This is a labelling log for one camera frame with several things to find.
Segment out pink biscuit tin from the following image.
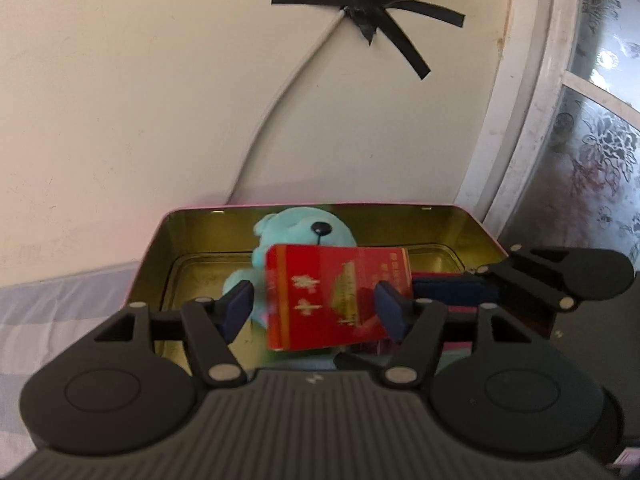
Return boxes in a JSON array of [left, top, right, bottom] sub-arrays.
[[122, 202, 512, 376]]

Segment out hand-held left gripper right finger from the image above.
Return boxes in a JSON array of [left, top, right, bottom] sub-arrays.
[[374, 281, 547, 389]]

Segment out frosted floral window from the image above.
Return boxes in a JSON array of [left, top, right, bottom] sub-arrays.
[[480, 0, 640, 271]]

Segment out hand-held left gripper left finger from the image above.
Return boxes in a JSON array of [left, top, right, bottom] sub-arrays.
[[95, 280, 255, 389]]

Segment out red cardboard box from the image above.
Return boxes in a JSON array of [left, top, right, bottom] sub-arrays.
[[264, 243, 414, 352]]

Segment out teal plush toy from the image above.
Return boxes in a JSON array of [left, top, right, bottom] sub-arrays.
[[222, 206, 358, 331]]

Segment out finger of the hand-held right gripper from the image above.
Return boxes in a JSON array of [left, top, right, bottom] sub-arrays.
[[332, 351, 401, 374], [412, 245, 581, 311]]

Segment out black tape cross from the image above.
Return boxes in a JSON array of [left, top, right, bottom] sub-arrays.
[[271, 0, 466, 80]]

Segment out grey wall cable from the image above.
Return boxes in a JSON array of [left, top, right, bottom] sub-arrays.
[[231, 7, 347, 202]]

